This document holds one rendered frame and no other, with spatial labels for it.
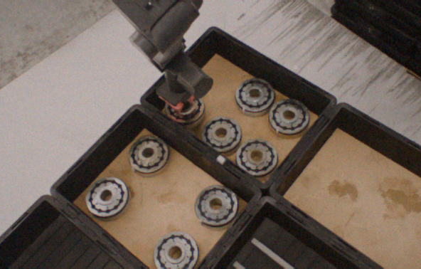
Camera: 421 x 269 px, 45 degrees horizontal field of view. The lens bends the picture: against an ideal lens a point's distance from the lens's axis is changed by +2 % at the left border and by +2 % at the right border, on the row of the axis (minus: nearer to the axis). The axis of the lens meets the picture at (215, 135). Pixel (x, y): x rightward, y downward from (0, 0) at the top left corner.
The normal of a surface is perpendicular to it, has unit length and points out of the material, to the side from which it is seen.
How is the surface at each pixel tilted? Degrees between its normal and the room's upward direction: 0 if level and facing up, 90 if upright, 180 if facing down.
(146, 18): 55
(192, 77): 16
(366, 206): 0
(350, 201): 0
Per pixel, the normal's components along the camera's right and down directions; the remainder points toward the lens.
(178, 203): -0.08, -0.47
